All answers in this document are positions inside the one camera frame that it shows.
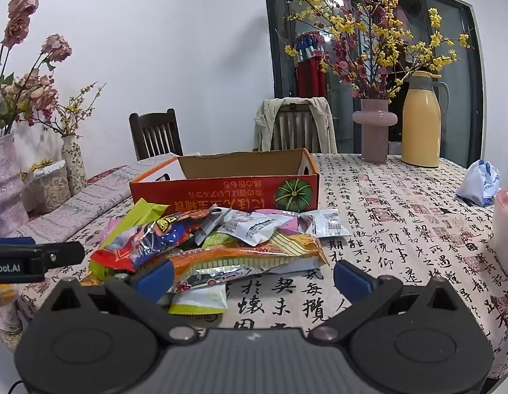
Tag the orange cardboard box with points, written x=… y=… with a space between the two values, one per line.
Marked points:
x=254 y=193

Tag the dark wooden chair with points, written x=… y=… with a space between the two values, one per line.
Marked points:
x=155 y=131

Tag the pink glass vase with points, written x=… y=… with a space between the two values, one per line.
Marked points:
x=375 y=139

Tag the dark framed glass door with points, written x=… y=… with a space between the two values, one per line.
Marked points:
x=459 y=69

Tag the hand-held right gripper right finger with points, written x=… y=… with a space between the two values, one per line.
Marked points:
x=352 y=281

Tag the heap of assorted snacks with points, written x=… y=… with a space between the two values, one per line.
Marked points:
x=221 y=260

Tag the chair with beige jacket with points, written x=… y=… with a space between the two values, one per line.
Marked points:
x=264 y=127

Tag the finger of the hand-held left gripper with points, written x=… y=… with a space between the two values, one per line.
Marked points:
x=65 y=253

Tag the yellow and pink blossom branches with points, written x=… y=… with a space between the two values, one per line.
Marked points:
x=360 y=49

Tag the brown slatted wooden chair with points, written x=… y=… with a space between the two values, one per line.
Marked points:
x=295 y=129

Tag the red hanging garment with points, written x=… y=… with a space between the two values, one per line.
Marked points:
x=309 y=74

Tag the large pale pink vase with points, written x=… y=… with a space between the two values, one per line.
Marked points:
x=7 y=180

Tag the slim floral ceramic vase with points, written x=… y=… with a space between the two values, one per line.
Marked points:
x=73 y=164

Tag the thin yellow flower twigs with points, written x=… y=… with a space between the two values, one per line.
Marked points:
x=73 y=106

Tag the yellow thermos jug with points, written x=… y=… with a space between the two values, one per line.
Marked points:
x=420 y=131

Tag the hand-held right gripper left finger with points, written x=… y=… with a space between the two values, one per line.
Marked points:
x=155 y=281

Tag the white and blue plastic bag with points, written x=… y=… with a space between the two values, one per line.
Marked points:
x=480 y=184

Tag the grey pink patterned cloth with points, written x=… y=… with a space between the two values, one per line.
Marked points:
x=94 y=197

